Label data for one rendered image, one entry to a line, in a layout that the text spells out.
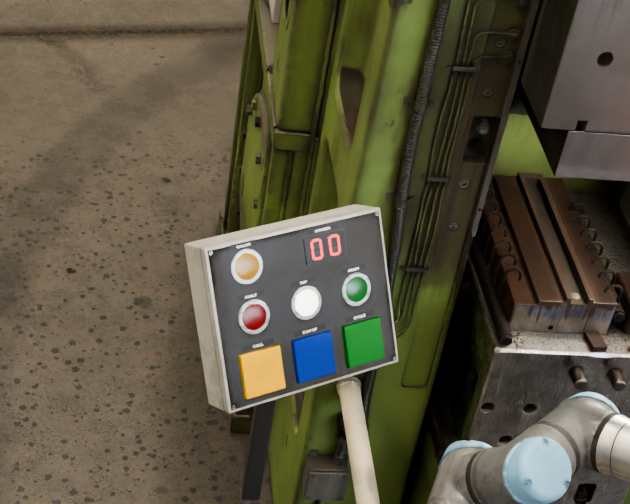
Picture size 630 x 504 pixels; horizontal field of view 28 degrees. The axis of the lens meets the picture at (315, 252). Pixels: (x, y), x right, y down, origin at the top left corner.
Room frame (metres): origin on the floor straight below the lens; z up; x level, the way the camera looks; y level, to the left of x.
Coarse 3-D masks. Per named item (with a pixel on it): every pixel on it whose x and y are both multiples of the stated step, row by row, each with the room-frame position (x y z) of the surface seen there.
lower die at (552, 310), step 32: (512, 192) 2.23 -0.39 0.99; (480, 224) 2.16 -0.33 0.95; (512, 224) 2.11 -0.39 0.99; (576, 224) 2.15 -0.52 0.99; (544, 256) 2.02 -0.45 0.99; (576, 256) 2.04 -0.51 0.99; (512, 288) 1.91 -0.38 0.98; (544, 288) 1.92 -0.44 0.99; (512, 320) 1.87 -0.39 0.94; (544, 320) 1.88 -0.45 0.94; (576, 320) 1.89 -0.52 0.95; (608, 320) 1.91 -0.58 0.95
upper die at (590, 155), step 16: (528, 112) 2.07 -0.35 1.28; (544, 128) 1.97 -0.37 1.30; (576, 128) 1.88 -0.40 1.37; (544, 144) 1.95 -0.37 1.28; (560, 144) 1.88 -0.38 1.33; (576, 144) 1.87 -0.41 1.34; (592, 144) 1.88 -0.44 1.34; (608, 144) 1.88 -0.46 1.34; (624, 144) 1.89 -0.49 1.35; (560, 160) 1.87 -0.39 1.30; (576, 160) 1.87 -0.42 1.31; (592, 160) 1.88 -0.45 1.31; (608, 160) 1.88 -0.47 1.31; (624, 160) 1.89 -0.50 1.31; (560, 176) 1.87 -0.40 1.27; (576, 176) 1.88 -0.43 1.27; (592, 176) 1.88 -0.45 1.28; (608, 176) 1.89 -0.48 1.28; (624, 176) 1.89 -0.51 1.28
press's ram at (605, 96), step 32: (544, 0) 2.00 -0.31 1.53; (576, 0) 1.86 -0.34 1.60; (608, 0) 1.87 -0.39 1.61; (544, 32) 1.96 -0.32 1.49; (576, 32) 1.86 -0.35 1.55; (608, 32) 1.87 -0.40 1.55; (544, 64) 1.92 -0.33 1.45; (576, 64) 1.86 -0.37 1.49; (608, 64) 1.88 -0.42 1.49; (544, 96) 1.88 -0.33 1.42; (576, 96) 1.87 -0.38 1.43; (608, 96) 1.88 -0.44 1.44; (608, 128) 1.88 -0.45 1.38
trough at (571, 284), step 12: (528, 180) 2.28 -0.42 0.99; (540, 180) 2.28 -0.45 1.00; (540, 192) 2.26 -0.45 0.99; (540, 204) 2.21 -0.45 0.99; (540, 216) 2.17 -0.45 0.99; (552, 216) 2.17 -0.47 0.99; (552, 228) 2.13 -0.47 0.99; (552, 240) 2.09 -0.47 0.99; (564, 240) 2.08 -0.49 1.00; (564, 252) 2.05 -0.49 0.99; (564, 264) 2.01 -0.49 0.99; (564, 276) 1.97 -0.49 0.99; (576, 276) 1.97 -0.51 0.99; (576, 288) 1.94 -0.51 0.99; (576, 300) 1.90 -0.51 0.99; (588, 300) 1.90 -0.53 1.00
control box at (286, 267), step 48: (240, 240) 1.62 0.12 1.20; (288, 240) 1.66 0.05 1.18; (336, 240) 1.71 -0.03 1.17; (192, 288) 1.60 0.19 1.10; (240, 288) 1.58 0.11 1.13; (288, 288) 1.62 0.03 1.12; (336, 288) 1.67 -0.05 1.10; (384, 288) 1.72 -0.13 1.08; (240, 336) 1.54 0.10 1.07; (288, 336) 1.59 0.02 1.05; (336, 336) 1.63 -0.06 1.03; (384, 336) 1.68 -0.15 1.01; (240, 384) 1.50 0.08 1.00; (288, 384) 1.55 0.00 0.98
